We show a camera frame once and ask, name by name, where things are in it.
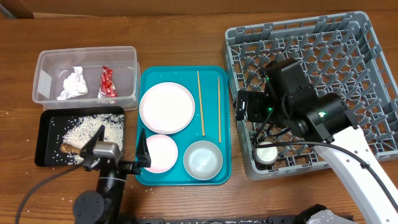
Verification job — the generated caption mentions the wooden chopstick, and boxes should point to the wooden chopstick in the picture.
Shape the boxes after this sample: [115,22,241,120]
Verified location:
[217,77,222,143]
[197,71,205,136]

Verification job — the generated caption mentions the teal plastic serving tray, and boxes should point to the teal plastic serving tray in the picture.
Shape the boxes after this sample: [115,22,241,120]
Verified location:
[136,66,232,186]

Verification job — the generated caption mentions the brown food scraps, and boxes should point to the brown food scraps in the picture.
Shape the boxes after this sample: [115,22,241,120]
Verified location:
[60,143,81,155]

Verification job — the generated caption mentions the clear plastic bin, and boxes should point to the clear plastic bin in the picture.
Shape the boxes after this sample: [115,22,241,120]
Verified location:
[32,46,141,110]

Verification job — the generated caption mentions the grey plastic dishwasher rack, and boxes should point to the grey plastic dishwasher rack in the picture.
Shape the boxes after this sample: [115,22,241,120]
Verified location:
[224,12,397,180]

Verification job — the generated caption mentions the white rice grains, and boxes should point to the white rice grains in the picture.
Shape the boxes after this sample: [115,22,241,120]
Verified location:
[45,113,124,166]

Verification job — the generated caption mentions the white paper napkin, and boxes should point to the white paper napkin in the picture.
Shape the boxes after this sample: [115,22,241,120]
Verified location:
[57,67,88,100]

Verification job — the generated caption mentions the large white round plate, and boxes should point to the large white round plate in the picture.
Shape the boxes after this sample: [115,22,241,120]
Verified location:
[139,82,195,134]

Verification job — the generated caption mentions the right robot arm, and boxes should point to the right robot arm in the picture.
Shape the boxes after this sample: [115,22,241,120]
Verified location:
[235,58,397,223]

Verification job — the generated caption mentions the red foil snack wrapper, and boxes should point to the red foil snack wrapper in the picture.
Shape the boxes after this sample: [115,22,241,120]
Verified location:
[98,66,118,98]

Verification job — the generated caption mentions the black plastic tray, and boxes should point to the black plastic tray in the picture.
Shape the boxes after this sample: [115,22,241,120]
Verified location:
[34,106,124,167]

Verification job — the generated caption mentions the small pink bowl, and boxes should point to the small pink bowl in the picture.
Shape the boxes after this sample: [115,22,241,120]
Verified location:
[145,134,178,174]

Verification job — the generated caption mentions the grey round bowl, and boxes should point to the grey round bowl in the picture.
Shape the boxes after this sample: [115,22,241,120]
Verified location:
[183,141,223,180]

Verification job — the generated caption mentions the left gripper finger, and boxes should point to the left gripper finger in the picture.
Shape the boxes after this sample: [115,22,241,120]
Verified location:
[80,125,105,157]
[136,129,151,168]

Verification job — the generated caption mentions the white plastic cup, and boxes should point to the white plastic cup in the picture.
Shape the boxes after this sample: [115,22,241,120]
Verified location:
[253,146,279,165]

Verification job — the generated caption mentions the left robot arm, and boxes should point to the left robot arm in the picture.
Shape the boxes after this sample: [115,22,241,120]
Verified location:
[73,125,151,223]

